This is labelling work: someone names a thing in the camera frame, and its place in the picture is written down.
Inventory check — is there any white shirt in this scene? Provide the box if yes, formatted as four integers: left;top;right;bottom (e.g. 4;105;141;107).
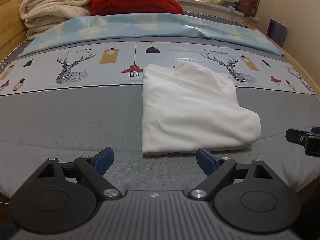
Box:
141;59;262;155

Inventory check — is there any red cushion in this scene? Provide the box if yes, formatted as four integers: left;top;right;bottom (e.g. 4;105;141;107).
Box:
239;0;261;18

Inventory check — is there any cream folded blanket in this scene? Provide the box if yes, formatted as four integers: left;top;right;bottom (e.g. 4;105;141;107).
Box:
19;0;97;41

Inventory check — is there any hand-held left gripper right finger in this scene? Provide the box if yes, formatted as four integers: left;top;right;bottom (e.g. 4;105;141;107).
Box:
188;148;273;202

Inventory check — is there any light blue patterned quilt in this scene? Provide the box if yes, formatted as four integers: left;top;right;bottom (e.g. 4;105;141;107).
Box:
19;12;285;57

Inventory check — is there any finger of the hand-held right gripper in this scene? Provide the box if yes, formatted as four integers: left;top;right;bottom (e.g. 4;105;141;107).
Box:
285;127;310;145

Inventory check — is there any red folded blanket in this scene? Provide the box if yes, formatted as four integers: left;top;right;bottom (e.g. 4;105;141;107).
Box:
90;0;184;17

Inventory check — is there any grey deer print bed sheet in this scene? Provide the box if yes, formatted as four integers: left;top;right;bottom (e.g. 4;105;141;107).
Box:
0;12;320;200

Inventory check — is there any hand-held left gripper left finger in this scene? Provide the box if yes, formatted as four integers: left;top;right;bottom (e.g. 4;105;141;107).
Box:
37;147;122;201

